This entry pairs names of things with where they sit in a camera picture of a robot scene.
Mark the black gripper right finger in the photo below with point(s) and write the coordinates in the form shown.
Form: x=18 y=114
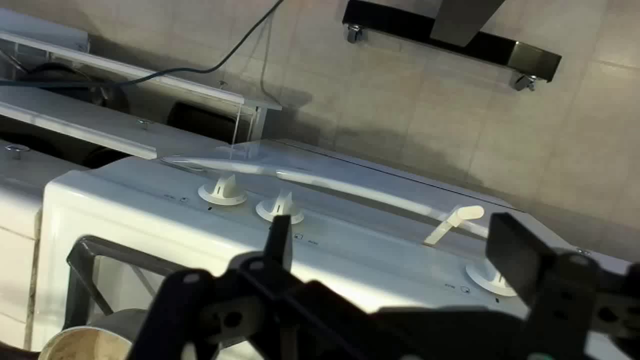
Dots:
x=553 y=286

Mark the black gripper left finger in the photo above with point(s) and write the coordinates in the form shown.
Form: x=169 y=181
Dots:
x=172 y=312

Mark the silver pot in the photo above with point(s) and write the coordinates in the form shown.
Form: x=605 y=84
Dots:
x=81 y=346

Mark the white stove knob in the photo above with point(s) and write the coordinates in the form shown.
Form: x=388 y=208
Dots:
x=222 y=193
x=484 y=281
x=262 y=210

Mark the black stove grate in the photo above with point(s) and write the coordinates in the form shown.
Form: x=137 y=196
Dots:
x=132 y=251

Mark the white gas stove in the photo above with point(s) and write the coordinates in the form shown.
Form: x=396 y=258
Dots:
x=167 y=220

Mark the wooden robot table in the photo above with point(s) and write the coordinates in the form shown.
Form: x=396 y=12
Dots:
x=393 y=21

